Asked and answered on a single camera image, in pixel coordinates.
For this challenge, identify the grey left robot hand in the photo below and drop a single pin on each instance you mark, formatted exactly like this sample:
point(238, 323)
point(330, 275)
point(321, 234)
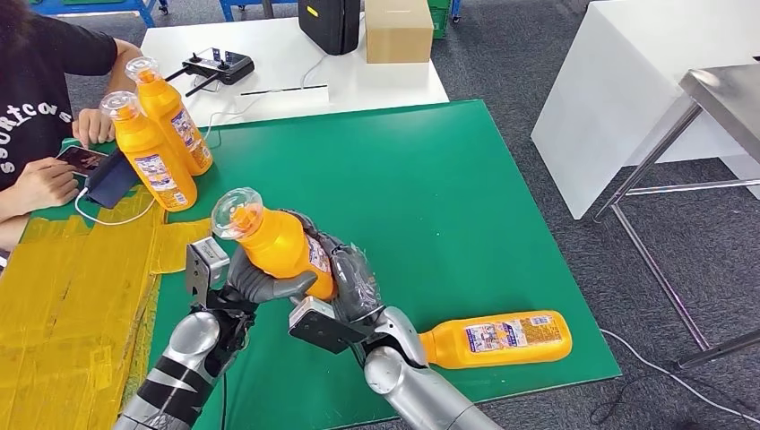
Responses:
point(255, 288)

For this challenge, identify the person's left hand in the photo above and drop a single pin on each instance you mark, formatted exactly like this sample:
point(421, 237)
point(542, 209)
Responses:
point(92, 127)

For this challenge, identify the person's right hand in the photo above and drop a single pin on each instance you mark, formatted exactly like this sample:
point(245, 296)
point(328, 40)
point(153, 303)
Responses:
point(44, 187)

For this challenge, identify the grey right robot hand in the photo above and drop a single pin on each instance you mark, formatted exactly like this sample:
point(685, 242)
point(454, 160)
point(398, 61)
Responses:
point(356, 285)

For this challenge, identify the orange bottle with clear cap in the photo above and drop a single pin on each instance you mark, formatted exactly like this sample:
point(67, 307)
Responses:
point(505, 338)
point(273, 243)
point(142, 148)
point(163, 101)

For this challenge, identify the person's left forearm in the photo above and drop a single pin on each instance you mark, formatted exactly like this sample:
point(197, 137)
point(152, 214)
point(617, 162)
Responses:
point(127, 59)

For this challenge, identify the person's right forearm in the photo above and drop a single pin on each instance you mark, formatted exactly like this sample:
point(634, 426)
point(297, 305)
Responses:
point(11, 213)

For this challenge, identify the smartphone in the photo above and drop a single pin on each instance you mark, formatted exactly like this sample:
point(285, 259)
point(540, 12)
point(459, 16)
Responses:
point(83, 159)

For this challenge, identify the blue tablet case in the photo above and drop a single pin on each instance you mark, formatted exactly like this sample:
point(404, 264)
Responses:
point(113, 184)

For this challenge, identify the person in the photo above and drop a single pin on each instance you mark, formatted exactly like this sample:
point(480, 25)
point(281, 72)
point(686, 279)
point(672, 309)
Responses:
point(35, 89)

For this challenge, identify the small yellow taped cardboard piece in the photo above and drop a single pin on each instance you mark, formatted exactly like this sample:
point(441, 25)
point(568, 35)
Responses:
point(181, 246)

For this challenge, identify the blue metal cart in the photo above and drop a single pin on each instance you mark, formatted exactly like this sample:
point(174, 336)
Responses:
point(107, 7)

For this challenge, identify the green table mat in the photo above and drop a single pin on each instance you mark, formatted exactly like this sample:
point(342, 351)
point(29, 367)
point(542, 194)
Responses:
point(415, 178)

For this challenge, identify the black remote controller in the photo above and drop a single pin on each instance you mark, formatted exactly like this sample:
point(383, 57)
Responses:
point(228, 67)

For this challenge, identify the brown cardboard box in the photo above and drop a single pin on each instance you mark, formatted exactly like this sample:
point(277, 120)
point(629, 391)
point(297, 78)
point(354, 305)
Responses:
point(398, 35)

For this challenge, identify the black case with yellow tag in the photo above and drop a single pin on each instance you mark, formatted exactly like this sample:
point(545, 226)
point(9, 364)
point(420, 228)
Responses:
point(326, 26)

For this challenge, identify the green plastic crate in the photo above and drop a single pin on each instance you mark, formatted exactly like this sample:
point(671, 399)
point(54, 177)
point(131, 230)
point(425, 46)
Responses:
point(440, 21)

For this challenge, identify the white panel table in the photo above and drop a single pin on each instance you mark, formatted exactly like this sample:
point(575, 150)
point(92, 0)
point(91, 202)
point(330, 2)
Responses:
point(617, 89)

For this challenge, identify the stainless steel table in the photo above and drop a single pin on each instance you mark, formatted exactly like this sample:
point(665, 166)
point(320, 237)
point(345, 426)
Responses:
point(724, 95)

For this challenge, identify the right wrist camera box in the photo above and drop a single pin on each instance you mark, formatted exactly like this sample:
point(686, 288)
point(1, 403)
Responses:
point(320, 326)

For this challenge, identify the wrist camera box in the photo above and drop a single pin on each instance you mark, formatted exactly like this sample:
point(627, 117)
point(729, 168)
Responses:
point(205, 264)
point(320, 326)

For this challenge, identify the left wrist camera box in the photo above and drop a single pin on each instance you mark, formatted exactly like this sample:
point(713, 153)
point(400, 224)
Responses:
point(205, 264)

